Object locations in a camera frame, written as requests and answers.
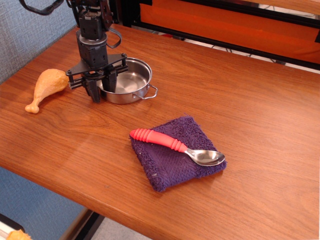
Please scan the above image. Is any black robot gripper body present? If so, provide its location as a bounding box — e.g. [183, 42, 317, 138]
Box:
[66, 34, 128, 89]

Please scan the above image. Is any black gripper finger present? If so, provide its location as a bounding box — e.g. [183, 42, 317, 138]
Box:
[102, 70, 118, 93]
[83, 78, 101, 103]

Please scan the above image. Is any small stainless steel pot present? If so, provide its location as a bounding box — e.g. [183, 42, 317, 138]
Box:
[97, 57, 158, 105]

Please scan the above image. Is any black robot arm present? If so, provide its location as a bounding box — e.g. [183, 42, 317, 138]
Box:
[66, 0, 128, 103]

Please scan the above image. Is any purple folded cloth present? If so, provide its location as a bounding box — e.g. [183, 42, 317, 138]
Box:
[130, 116, 227, 192]

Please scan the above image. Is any plastic toy chicken drumstick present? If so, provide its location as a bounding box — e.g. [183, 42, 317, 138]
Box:
[25, 68, 69, 114]

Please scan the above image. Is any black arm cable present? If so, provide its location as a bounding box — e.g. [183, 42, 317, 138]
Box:
[18, 0, 123, 50]

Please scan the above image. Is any red handled metal spoon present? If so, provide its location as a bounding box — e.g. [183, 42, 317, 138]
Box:
[129, 128, 225, 167]

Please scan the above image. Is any orange panel with black frame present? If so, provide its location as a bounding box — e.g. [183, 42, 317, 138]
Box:
[119, 0, 320, 70]

